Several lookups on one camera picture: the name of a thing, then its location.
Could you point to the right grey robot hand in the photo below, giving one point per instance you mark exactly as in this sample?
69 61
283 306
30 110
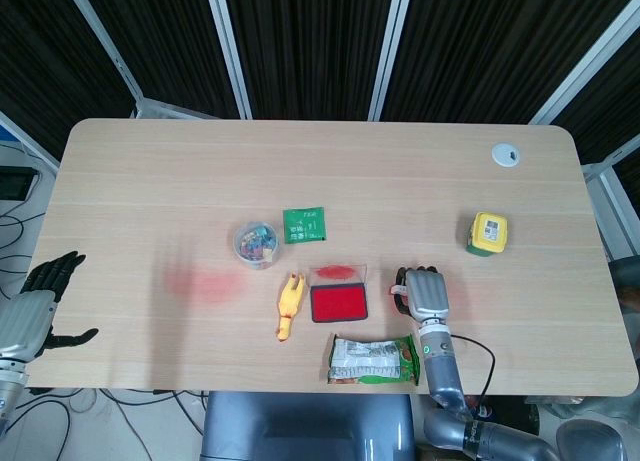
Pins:
425 293

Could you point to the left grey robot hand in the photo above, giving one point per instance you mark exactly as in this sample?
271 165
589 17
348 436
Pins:
25 316

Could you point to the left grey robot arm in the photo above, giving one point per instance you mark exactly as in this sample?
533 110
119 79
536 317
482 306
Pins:
7 386

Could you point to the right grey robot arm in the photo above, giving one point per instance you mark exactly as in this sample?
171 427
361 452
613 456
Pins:
442 371

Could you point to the green silver snack packet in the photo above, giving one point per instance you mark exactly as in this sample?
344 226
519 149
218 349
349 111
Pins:
372 361

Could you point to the green tub with yellow lid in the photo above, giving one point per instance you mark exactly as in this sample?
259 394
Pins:
487 233

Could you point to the red ink pad case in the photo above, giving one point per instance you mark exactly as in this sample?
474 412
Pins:
339 303

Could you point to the yellow rubber chicken toy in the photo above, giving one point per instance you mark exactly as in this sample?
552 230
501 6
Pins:
290 301

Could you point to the green tea sachet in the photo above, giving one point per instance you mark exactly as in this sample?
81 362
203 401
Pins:
304 226

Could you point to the clear jar of binder clips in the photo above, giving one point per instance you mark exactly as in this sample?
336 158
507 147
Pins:
256 243

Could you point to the blue-grey robot torso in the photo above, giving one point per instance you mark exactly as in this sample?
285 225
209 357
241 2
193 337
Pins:
305 426

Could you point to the white partition post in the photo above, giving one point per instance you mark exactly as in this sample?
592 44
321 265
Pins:
227 46
107 46
392 46
585 56

